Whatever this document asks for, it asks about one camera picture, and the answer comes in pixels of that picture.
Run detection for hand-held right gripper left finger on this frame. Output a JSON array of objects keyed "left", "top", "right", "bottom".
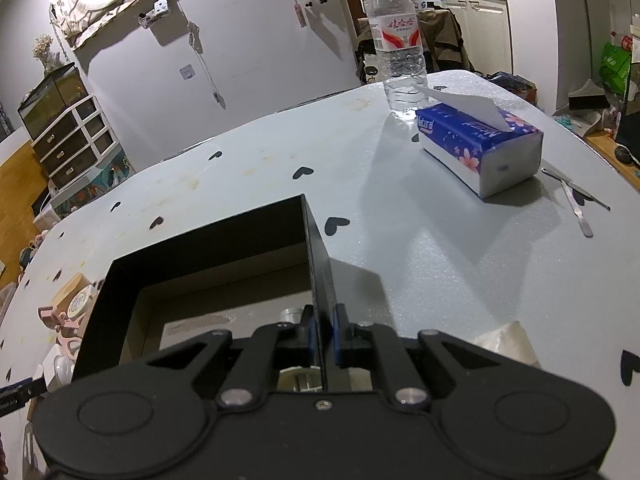
[{"left": 146, "top": 305, "right": 321, "bottom": 409}]

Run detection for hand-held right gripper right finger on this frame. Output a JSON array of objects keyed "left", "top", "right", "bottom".
[{"left": 330, "top": 304, "right": 502, "bottom": 412}]

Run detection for glass fish tank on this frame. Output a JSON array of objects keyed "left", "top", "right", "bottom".
[{"left": 17, "top": 62, "right": 91, "bottom": 141}]

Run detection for dark blue printed box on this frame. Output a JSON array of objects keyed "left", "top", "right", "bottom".
[{"left": 487, "top": 73, "right": 539, "bottom": 104}]

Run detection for metal tweezers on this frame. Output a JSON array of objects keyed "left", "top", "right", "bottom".
[{"left": 541, "top": 167, "right": 611, "bottom": 211}]

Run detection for white drawer cabinet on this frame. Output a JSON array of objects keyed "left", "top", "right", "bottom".
[{"left": 32, "top": 94, "right": 124, "bottom": 191}]

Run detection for colourful printed storage box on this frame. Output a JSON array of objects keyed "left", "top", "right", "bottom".
[{"left": 52, "top": 159, "right": 136, "bottom": 219}]

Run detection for green shopping bag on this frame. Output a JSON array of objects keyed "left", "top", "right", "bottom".
[{"left": 599, "top": 42, "right": 632, "bottom": 94}]

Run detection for black storage box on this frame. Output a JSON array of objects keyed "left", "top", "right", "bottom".
[{"left": 72, "top": 193, "right": 342, "bottom": 394}]

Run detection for white kitchen cabinet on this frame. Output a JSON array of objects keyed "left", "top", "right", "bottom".
[{"left": 407, "top": 0, "right": 514, "bottom": 77}]

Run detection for blue floral tissue pack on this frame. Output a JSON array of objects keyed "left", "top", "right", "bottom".
[{"left": 414, "top": 85, "right": 545, "bottom": 199}]

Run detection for clear plastic water bottle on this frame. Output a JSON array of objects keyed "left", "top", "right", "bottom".
[{"left": 366, "top": 0, "right": 429, "bottom": 114}]

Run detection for pink eyelash curler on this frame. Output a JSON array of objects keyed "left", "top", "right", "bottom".
[{"left": 37, "top": 305, "right": 84, "bottom": 357}]

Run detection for chair with brown jacket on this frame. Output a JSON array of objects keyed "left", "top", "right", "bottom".
[{"left": 357, "top": 8, "right": 476, "bottom": 85}]

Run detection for hanging thin cable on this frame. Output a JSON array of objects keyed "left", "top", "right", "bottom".
[{"left": 187, "top": 20, "right": 224, "bottom": 107}]

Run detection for dried flower bunch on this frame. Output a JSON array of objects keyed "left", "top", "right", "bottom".
[{"left": 32, "top": 34, "right": 54, "bottom": 74}]

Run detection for dark dustpan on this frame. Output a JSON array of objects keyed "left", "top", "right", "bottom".
[{"left": 567, "top": 80, "right": 609, "bottom": 111}]

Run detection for broom handle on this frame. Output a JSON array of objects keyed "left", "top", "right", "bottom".
[{"left": 580, "top": 0, "right": 597, "bottom": 86}]

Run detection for round white-lidded jar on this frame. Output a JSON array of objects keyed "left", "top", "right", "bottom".
[{"left": 67, "top": 285, "right": 99, "bottom": 319}]

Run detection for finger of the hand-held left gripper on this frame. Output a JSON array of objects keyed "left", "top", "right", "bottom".
[{"left": 0, "top": 377, "right": 48, "bottom": 415}]

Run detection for small wooden block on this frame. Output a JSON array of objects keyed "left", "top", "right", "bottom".
[{"left": 51, "top": 272, "right": 87, "bottom": 312}]

